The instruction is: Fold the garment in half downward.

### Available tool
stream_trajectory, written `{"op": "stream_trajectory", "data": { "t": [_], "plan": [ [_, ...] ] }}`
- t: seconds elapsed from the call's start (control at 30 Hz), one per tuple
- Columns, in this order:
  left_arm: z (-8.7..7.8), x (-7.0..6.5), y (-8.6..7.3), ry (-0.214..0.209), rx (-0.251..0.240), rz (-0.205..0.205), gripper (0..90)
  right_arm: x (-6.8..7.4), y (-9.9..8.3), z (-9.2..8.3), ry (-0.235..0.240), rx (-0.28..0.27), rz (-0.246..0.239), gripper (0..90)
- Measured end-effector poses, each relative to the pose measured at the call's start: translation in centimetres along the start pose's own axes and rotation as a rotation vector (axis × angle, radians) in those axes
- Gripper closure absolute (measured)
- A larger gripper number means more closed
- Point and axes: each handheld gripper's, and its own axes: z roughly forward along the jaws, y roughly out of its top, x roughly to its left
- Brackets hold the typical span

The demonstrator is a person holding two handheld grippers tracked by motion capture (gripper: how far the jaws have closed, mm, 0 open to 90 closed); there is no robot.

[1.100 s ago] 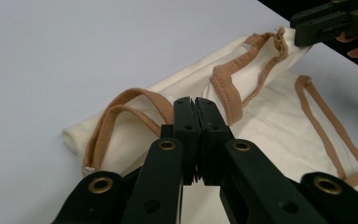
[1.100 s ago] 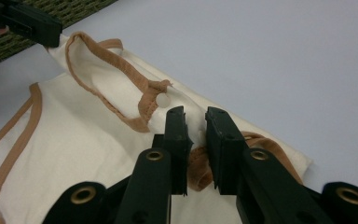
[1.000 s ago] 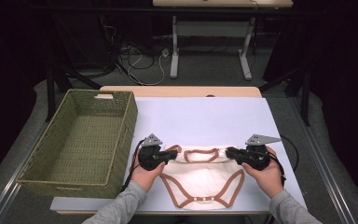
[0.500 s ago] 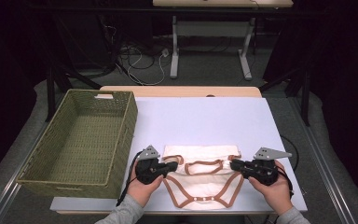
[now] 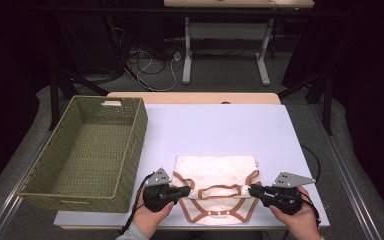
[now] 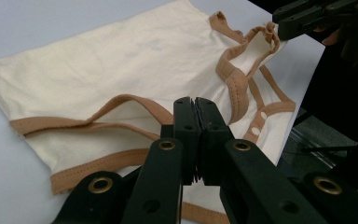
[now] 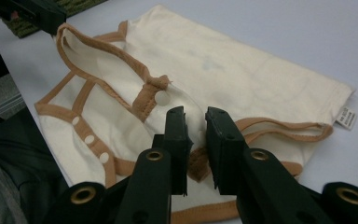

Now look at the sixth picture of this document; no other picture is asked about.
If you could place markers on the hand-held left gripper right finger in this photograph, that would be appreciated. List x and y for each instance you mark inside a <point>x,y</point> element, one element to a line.
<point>245,180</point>

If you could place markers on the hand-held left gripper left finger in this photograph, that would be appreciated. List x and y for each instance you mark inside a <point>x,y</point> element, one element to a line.
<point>167,174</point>

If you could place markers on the cream baby bodysuit brown trim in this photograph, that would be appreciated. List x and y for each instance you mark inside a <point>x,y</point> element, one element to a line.
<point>105,62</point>

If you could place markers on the white board sheet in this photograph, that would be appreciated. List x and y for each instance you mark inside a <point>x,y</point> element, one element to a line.
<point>12,25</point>

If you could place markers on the metal floor rail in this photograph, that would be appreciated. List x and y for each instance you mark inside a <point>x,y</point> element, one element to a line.
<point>310,143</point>

